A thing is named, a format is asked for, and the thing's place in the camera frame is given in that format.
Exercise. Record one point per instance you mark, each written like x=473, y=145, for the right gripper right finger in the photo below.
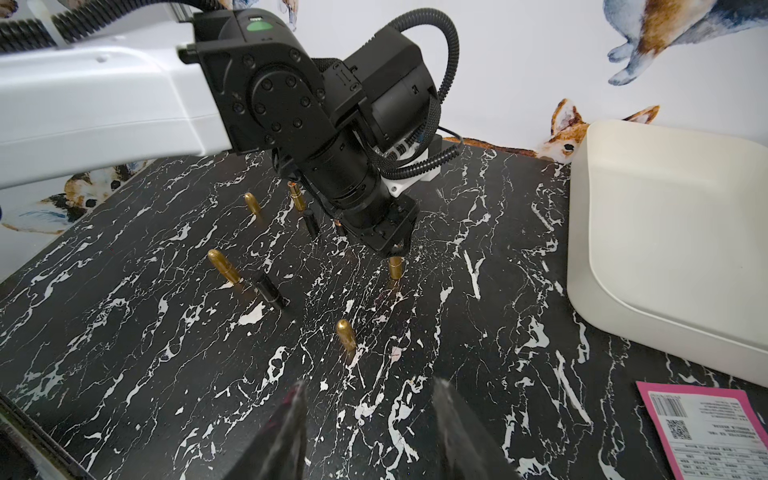
x=466, y=449

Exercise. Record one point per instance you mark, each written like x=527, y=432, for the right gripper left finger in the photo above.
x=278, y=450

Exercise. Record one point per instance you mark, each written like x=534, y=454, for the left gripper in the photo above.
x=353, y=192

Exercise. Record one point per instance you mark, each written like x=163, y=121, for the gold lipstick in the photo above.
x=396, y=267
x=346, y=335
x=296, y=194
x=224, y=266

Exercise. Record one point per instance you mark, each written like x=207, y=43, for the black lipstick tube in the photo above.
x=311, y=223

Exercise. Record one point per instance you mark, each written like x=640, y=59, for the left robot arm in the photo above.
x=74, y=100

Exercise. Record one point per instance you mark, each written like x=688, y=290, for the gold cap far left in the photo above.
x=252, y=204

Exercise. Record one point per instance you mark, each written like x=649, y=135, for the black lipstick cap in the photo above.
x=269, y=291

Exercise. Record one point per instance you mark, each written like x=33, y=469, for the pink card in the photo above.
x=707, y=433

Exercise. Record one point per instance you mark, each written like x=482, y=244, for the cream rectangular tray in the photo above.
x=667, y=242

